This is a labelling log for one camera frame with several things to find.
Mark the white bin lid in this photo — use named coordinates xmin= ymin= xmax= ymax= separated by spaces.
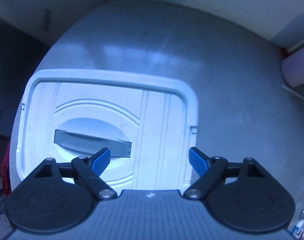
xmin=16 ymin=69 xmax=200 ymax=190

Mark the grey round desktop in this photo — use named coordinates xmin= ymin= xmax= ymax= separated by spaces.
xmin=8 ymin=0 xmax=304 ymax=230

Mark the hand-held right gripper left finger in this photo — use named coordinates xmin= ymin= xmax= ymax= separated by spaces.
xmin=33 ymin=147 xmax=117 ymax=200

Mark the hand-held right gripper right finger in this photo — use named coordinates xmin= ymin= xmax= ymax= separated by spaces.
xmin=183 ymin=147 xmax=267 ymax=200

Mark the pink bottle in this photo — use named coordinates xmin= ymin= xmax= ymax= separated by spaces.
xmin=281 ymin=45 xmax=304 ymax=88

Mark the red crumpled jacket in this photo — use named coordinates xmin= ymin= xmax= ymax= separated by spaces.
xmin=1 ymin=142 xmax=13 ymax=196

